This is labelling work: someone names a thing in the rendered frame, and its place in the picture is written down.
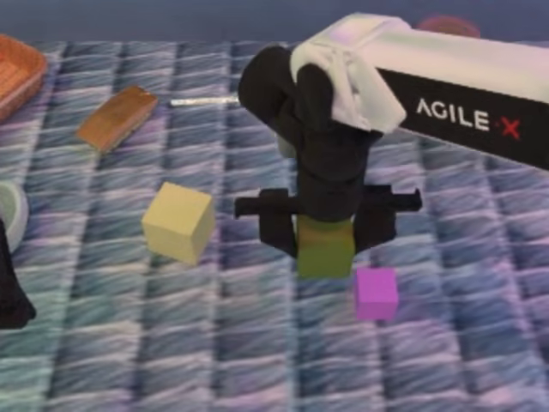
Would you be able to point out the yellow cube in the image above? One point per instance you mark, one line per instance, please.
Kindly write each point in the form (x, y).
(178, 223)

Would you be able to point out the brown wooden slab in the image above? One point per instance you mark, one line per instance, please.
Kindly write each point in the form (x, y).
(116, 118)

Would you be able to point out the magenta cube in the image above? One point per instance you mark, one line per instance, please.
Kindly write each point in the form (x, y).
(376, 292)

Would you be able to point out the red round object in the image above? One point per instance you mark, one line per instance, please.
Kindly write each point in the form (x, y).
(448, 26)

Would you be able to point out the blue woven table mat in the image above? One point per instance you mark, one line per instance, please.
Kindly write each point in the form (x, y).
(214, 343)

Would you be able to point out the thin silver rod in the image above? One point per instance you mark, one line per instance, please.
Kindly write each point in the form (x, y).
(203, 101)

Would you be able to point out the green cube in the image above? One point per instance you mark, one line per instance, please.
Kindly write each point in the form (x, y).
(324, 253)

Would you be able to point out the orange woven basket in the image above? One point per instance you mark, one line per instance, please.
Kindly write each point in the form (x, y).
(17, 73)

